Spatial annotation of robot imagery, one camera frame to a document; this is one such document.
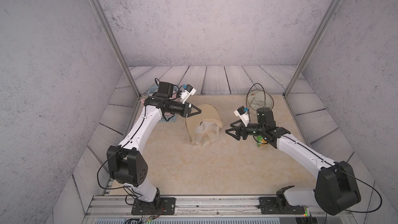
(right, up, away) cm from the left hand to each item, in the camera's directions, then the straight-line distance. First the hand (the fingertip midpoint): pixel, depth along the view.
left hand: (201, 111), depth 75 cm
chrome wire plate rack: (+34, +4, +25) cm, 42 cm away
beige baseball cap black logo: (+2, -9, +11) cm, 14 cm away
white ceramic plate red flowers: (+38, +7, +27) cm, 47 cm away
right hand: (+15, -9, +4) cm, 17 cm away
